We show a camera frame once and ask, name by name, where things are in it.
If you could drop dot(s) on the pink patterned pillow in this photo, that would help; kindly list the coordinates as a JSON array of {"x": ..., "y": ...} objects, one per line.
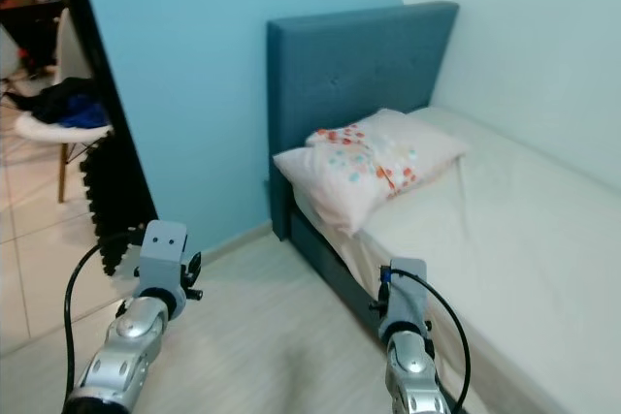
[{"x": 349, "y": 176}]

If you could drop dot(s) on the black foam mat stack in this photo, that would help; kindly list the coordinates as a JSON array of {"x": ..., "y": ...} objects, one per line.
[{"x": 116, "y": 191}]

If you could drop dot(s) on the bed with cream sheet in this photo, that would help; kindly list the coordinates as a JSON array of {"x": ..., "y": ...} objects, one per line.
[{"x": 524, "y": 239}]

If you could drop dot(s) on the dark clothes pile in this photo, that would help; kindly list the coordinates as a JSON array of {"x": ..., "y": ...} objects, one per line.
[{"x": 68, "y": 104}]

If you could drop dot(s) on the dark wooden table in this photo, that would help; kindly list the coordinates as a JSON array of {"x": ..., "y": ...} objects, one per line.
[{"x": 29, "y": 16}]

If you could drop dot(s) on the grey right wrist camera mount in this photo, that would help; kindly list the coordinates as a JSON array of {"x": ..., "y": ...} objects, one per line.
[{"x": 406, "y": 298}]

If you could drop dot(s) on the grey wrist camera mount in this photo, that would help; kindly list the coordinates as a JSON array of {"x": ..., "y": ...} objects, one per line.
[
  {"x": 163, "y": 251},
  {"x": 406, "y": 298}
]

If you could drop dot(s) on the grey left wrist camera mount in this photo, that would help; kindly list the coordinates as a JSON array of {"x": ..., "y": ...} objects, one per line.
[{"x": 163, "y": 251}]

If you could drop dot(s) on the black door frame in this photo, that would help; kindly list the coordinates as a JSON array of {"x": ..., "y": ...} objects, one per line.
[{"x": 102, "y": 75}]

